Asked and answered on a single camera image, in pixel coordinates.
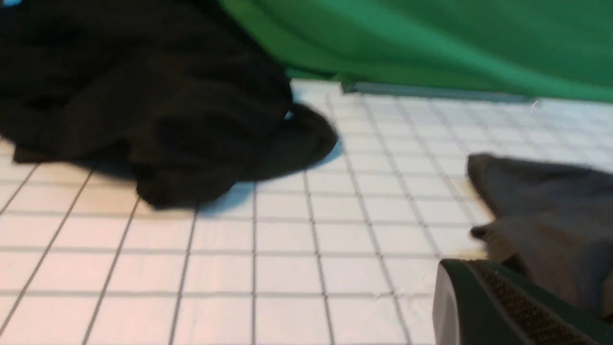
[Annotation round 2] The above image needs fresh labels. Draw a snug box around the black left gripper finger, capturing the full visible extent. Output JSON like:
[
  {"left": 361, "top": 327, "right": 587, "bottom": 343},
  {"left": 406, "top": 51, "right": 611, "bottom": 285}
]
[{"left": 432, "top": 258, "right": 613, "bottom": 345}]

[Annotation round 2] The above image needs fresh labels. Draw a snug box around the black crumpled garment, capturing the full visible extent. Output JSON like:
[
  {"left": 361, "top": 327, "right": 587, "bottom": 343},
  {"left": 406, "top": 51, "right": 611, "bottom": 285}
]
[{"left": 0, "top": 0, "right": 339, "bottom": 208}]

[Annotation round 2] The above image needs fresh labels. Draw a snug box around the white grid paper mat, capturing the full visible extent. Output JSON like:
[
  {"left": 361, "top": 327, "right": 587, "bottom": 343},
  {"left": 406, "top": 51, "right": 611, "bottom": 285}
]
[{"left": 0, "top": 80, "right": 612, "bottom": 345}]

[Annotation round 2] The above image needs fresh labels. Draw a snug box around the green backdrop cloth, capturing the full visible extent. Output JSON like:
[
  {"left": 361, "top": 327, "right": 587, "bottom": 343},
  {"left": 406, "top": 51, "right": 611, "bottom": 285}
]
[{"left": 221, "top": 0, "right": 613, "bottom": 102}]

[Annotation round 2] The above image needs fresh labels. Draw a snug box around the gray long-sleeve top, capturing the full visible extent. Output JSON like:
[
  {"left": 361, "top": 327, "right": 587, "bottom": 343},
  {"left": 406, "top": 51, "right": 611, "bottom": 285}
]
[{"left": 467, "top": 153, "right": 613, "bottom": 320}]

